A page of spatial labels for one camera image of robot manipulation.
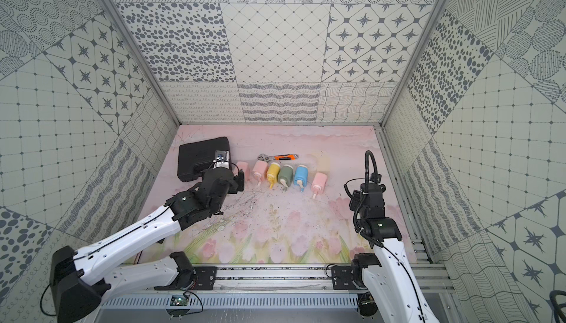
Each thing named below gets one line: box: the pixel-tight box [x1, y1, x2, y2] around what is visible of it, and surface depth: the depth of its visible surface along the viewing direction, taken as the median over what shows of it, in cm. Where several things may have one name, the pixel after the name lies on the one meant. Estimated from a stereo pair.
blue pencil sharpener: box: [294, 164, 309, 193], surface depth 95 cm
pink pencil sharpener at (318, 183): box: [311, 171, 328, 200], surface depth 94 cm
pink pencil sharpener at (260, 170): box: [252, 160, 269, 186], surface depth 97 cm
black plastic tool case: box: [176, 136, 231, 182], surface depth 103 cm
